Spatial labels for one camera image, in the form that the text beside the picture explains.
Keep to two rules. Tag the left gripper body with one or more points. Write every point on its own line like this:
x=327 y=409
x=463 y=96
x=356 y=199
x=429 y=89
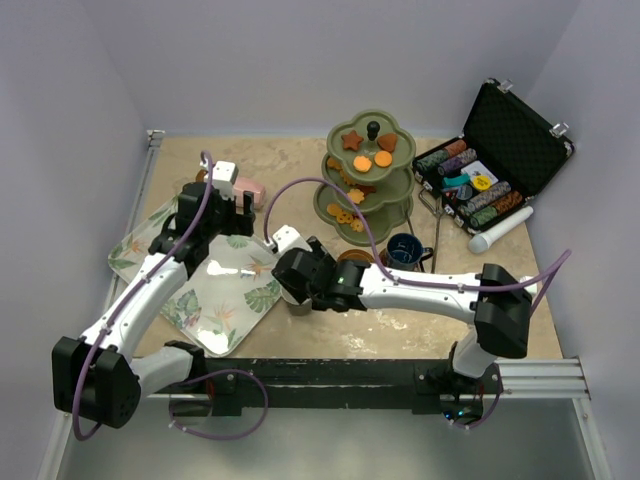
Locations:
x=223 y=207

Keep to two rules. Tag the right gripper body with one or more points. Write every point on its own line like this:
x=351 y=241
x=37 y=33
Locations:
x=319 y=252

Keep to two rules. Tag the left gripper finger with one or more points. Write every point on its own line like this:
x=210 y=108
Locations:
x=240 y=224
x=245 y=203

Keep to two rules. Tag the pink cup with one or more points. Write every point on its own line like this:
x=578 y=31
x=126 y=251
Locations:
x=242 y=185

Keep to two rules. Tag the dark grey mug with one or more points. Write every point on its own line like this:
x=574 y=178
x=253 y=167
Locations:
x=302 y=309

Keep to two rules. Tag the brown saucer back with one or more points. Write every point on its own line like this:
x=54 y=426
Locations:
x=356 y=255

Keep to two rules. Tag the brown saucer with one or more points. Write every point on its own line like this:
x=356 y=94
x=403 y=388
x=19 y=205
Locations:
x=201 y=176
x=384 y=258
x=356 y=255

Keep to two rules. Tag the orange slice cookie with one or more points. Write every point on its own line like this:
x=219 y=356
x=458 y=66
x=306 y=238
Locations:
x=357 y=225
x=344 y=218

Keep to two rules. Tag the round orange cookie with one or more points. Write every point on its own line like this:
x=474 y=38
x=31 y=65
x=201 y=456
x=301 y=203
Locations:
x=383 y=159
x=334 y=209
x=362 y=163

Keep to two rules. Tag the leaf pattern serving tray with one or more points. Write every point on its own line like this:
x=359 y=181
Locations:
x=227 y=296

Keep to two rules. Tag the maple leaf cookie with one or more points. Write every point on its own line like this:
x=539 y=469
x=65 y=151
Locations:
x=334 y=164

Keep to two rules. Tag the orange flower cookie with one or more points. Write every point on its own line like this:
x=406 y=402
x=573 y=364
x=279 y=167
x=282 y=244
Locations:
x=356 y=195

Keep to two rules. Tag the brown patterned cookie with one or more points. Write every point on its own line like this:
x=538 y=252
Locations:
x=348 y=180

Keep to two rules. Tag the dark blue mug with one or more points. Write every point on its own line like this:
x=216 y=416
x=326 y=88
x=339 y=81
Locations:
x=406 y=252

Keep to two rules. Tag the dark star cookie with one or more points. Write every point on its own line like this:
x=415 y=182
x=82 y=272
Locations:
x=367 y=189
x=352 y=141

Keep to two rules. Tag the round orange cookie front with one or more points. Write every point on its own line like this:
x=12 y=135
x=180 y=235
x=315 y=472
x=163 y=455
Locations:
x=383 y=159

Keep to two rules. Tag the metal tongs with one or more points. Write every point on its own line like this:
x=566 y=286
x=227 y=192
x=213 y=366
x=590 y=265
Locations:
x=427 y=222

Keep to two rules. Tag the heart cookie light brown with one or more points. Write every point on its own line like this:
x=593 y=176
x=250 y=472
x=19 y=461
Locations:
x=387 y=142

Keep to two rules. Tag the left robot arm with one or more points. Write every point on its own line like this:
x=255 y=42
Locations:
x=96 y=376

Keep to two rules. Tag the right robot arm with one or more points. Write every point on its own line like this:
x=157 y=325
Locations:
x=492 y=302

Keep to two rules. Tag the green three-tier stand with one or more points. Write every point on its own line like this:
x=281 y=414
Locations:
x=391 y=204

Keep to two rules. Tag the white microphone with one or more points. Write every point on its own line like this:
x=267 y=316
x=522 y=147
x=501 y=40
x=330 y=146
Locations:
x=483 y=241

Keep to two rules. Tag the white stand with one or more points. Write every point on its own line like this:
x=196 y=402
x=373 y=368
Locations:
x=525 y=281

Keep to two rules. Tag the black poker chip case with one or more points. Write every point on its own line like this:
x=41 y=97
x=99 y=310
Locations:
x=505 y=156

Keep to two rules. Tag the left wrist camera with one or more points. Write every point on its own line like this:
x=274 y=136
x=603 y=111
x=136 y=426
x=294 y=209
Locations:
x=224 y=175

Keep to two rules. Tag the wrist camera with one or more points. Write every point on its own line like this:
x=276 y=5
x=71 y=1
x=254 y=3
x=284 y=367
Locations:
x=285 y=239
x=224 y=175

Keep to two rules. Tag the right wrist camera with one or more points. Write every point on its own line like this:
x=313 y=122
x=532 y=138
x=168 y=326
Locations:
x=285 y=239

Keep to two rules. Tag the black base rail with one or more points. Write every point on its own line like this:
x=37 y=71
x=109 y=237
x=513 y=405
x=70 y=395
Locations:
x=422 y=386

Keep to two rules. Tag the aluminium frame rail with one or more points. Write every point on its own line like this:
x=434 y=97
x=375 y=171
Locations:
x=532 y=380

